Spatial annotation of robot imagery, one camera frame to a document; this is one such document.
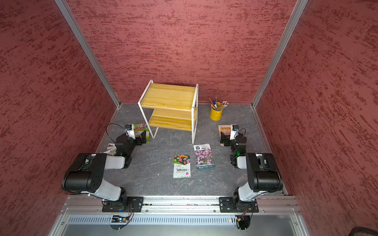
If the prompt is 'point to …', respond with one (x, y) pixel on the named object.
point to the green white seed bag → (139, 128)
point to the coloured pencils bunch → (214, 104)
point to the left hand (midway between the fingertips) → (138, 133)
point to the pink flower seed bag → (204, 158)
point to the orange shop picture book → (226, 130)
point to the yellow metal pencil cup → (214, 114)
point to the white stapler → (111, 149)
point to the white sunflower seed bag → (181, 166)
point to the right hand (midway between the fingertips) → (227, 133)
